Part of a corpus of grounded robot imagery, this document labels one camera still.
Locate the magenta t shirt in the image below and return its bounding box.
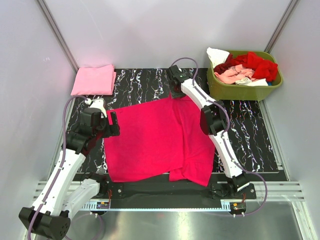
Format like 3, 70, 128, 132
104, 97, 215, 187

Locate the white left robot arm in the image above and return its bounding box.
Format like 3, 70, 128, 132
18, 107, 120, 240

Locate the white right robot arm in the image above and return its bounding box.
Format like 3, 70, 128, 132
169, 73, 250, 199

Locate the folded pink t shirt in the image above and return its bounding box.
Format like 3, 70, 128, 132
70, 64, 117, 96

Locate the olive green plastic basket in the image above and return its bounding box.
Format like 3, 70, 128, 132
207, 50, 283, 101

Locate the white cloth in basket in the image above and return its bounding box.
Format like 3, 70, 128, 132
206, 47, 230, 68

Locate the peach garment in basket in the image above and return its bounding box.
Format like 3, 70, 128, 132
214, 64, 255, 85

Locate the dark red garment in basket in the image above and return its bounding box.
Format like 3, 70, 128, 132
213, 53, 233, 75

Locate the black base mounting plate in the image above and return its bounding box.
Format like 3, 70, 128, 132
94, 173, 257, 211

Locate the black marbled table mat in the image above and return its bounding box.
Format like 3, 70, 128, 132
66, 68, 288, 182

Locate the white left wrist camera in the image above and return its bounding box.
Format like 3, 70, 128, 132
84, 98, 107, 118

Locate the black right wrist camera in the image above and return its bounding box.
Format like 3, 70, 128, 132
166, 65, 192, 83

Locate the left aluminium corner post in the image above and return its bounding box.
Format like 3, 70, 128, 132
35, 0, 79, 73

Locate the aluminium corner post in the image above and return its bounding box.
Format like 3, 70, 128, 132
264, 0, 300, 54
35, 0, 79, 73

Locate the right aluminium corner post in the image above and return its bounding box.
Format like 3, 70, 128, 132
264, 0, 300, 54

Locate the aluminium frame rail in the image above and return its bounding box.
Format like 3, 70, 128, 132
32, 181, 305, 202

